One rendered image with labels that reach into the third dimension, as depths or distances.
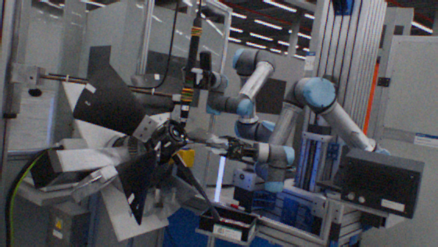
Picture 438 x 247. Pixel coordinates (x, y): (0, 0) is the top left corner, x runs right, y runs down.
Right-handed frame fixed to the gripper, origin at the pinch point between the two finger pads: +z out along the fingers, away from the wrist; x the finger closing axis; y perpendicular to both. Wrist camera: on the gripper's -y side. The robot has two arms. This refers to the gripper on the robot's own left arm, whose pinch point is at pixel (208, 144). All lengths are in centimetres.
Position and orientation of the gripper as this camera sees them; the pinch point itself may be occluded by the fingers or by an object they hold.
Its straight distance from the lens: 152.3
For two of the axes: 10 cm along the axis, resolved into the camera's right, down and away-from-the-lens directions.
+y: 0.4, 2.0, -9.8
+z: -9.9, -1.3, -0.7
